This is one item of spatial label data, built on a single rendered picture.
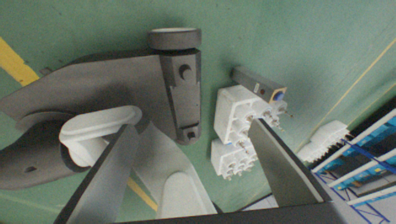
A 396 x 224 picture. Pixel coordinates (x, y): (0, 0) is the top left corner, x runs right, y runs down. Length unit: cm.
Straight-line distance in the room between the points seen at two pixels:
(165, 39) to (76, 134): 36
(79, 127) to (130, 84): 19
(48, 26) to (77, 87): 24
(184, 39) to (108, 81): 29
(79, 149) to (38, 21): 44
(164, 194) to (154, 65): 38
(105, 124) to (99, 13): 40
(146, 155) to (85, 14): 52
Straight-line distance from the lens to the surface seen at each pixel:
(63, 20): 67
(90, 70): 50
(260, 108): 77
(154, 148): 35
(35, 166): 52
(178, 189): 23
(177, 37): 43
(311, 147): 337
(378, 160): 563
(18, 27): 73
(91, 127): 42
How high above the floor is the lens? 62
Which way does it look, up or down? 47 degrees down
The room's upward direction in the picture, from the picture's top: 150 degrees clockwise
